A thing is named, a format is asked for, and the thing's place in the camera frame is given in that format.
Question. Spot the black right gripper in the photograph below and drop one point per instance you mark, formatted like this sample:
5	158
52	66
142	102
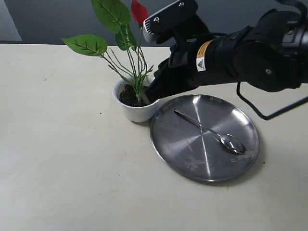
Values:
175	74

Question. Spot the stainless steel spork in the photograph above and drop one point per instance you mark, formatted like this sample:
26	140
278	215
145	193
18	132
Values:
228	141

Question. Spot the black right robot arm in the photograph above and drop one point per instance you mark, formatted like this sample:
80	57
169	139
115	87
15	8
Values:
271	56

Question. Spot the white ribbed plastic pot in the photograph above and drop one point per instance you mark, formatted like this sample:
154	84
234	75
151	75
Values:
134	114

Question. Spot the dark soil in pot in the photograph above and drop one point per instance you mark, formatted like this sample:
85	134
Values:
128	97

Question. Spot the round stainless steel plate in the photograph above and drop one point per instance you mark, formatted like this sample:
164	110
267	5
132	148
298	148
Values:
195	152

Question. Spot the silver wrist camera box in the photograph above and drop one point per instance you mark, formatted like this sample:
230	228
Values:
158	27

